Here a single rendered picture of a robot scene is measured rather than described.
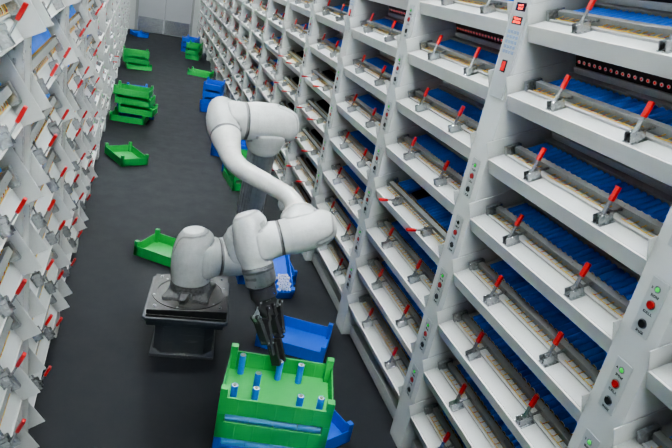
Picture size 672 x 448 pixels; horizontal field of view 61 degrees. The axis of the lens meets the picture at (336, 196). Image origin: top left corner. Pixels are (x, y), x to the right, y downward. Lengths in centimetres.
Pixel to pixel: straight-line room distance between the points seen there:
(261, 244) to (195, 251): 73
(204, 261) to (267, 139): 57
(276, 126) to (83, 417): 117
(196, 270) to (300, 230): 80
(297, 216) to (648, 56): 92
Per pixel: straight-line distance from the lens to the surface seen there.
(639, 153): 132
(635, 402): 135
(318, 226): 158
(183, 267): 229
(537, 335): 161
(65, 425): 219
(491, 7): 189
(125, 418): 220
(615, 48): 142
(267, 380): 174
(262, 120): 198
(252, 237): 156
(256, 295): 162
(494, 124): 171
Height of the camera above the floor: 150
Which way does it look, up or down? 20 degrees down
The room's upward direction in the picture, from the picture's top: 12 degrees clockwise
